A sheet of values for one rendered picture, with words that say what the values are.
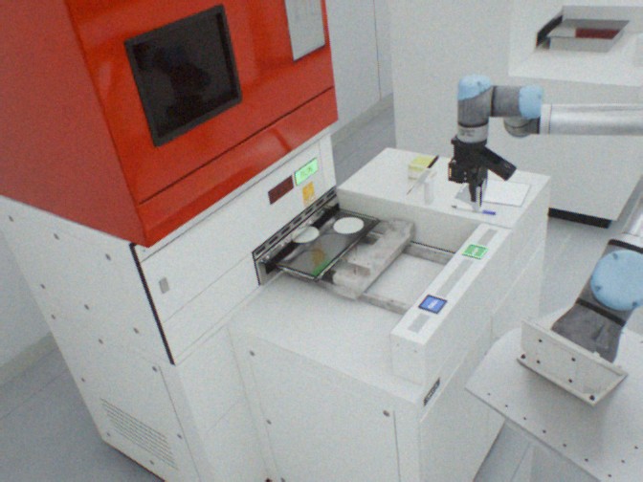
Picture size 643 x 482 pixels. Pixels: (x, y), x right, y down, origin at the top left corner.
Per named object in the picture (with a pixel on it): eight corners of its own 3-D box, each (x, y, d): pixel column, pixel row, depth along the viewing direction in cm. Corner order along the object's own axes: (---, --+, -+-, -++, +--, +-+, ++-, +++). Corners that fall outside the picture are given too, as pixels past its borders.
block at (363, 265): (347, 269, 186) (346, 260, 185) (354, 263, 188) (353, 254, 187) (370, 275, 182) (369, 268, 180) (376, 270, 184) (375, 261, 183)
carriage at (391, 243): (333, 292, 182) (332, 284, 181) (393, 231, 206) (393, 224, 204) (355, 300, 178) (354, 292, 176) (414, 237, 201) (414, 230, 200)
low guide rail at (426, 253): (335, 234, 215) (334, 227, 213) (338, 231, 216) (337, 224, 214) (469, 272, 188) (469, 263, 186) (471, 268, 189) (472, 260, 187)
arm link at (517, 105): (543, 97, 150) (497, 97, 154) (543, 78, 140) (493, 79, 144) (540, 128, 149) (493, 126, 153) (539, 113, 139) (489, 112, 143)
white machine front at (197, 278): (170, 363, 170) (128, 244, 148) (335, 221, 222) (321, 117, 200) (178, 367, 168) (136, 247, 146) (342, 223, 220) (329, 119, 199)
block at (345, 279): (333, 283, 181) (332, 274, 179) (340, 276, 183) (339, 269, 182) (356, 291, 177) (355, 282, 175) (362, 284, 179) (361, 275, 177)
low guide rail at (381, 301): (288, 275, 197) (286, 268, 195) (292, 273, 198) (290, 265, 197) (428, 323, 170) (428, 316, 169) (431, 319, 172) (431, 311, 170)
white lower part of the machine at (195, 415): (107, 452, 251) (31, 295, 206) (241, 331, 303) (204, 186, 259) (234, 539, 213) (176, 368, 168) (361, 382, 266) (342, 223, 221)
